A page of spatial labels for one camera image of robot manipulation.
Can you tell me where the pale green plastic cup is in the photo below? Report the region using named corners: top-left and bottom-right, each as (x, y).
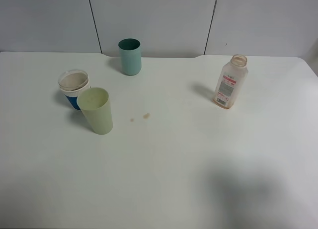
top-left (77, 87), bottom-right (113, 135)

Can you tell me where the brown drink spill drop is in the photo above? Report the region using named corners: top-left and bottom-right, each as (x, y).
top-left (143, 113), bottom-right (150, 119)

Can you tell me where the clear plastic drink bottle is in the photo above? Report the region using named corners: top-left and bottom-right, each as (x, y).
top-left (212, 54), bottom-right (248, 109)

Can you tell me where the blue sleeved paper cup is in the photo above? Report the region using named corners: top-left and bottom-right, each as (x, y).
top-left (58, 70), bottom-right (90, 110)

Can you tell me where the teal plastic cup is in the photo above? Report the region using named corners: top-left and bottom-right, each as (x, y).
top-left (118, 38), bottom-right (142, 76)

